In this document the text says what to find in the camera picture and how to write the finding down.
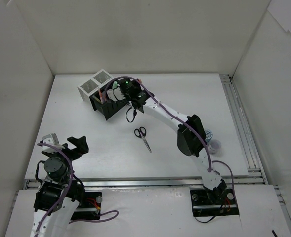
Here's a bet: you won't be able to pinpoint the aluminium front rail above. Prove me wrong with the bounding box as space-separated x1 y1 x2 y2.
24 175 267 189

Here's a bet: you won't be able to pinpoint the green highlighter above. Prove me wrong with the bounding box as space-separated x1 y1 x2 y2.
112 81 118 90

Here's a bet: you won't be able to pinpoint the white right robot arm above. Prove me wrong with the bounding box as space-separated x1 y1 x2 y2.
111 76 227 203

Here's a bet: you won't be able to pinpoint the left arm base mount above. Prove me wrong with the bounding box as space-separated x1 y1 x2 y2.
71 191 102 221

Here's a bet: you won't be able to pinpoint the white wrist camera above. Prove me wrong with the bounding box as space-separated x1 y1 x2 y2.
107 88 125 102
40 133 64 153

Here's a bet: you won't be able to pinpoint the white mesh double container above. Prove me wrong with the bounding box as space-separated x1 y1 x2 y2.
77 69 113 102

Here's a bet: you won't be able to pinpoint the aluminium side rail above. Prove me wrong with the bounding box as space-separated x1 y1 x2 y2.
219 74 291 237

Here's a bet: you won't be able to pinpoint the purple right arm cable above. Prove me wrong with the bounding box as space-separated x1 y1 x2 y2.
104 76 235 198

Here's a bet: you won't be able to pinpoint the red-orange gel pen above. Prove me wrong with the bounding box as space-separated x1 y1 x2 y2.
98 88 104 104

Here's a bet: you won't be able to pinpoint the clear jar of rubber bands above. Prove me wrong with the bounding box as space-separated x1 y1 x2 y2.
208 139 222 155

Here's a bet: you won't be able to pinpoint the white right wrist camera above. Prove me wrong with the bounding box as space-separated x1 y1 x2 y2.
107 88 125 102

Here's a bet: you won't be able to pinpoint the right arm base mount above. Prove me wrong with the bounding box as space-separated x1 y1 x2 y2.
190 188 239 217

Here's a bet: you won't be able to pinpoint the black mesh double container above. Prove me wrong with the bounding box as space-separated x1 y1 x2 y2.
89 85 129 120

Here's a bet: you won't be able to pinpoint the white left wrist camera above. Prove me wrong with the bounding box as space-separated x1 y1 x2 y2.
40 133 64 153

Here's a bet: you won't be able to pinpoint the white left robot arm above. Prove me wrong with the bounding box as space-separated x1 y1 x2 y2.
30 133 89 237

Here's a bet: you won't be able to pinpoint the black handled scissors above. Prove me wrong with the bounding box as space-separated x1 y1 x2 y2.
134 126 152 153

